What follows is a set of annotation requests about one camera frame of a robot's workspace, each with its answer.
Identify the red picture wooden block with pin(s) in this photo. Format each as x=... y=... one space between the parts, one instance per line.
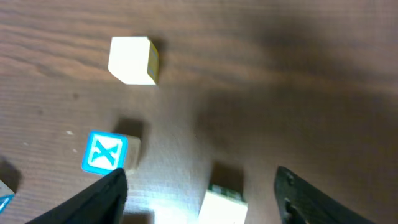
x=6 y=196

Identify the blue X wooden block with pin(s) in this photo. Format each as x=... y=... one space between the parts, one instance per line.
x=107 y=151

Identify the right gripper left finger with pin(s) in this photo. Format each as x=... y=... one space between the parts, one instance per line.
x=102 y=202

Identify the wooden block mid table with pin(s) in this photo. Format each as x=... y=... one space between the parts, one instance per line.
x=134 y=60

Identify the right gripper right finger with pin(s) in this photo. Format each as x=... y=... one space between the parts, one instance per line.
x=300 y=202

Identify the yellow-sided wooden block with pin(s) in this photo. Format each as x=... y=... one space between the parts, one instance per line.
x=222 y=206

